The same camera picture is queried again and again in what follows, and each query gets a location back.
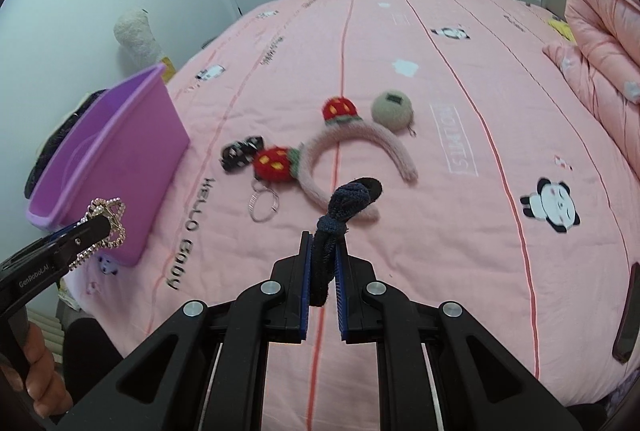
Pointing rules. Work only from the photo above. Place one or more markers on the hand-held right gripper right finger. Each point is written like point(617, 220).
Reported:
point(340, 296)

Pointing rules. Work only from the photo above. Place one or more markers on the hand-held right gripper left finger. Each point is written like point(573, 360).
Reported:
point(303, 291)

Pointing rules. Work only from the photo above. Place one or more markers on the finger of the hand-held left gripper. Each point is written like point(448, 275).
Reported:
point(85, 233)

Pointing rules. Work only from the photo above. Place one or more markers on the pearl hair claw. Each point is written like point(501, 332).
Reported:
point(119, 231)

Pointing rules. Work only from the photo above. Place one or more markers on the purple plastic bin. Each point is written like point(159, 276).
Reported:
point(115, 151)

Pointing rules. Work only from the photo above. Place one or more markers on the person's left hand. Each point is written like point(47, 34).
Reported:
point(45, 391)

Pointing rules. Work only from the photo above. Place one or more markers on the black bag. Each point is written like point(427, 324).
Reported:
point(50, 151)

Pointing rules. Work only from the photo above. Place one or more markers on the pink panda print bed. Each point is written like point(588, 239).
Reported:
point(450, 236)

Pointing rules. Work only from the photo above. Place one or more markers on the black dotted bow clip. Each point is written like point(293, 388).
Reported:
point(237, 153)

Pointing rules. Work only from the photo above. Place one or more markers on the pink strawberry headband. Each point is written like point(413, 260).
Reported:
point(385, 143)

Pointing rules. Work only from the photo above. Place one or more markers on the yellow cushion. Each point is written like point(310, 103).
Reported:
point(167, 68)

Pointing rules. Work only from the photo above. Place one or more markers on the white plush toy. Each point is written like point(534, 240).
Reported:
point(135, 36)

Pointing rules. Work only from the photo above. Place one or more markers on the black phone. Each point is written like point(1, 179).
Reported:
point(627, 316)

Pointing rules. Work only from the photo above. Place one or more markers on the small yellow piece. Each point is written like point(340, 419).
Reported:
point(561, 30)

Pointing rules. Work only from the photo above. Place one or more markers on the pink comforter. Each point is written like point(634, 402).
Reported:
point(600, 36)

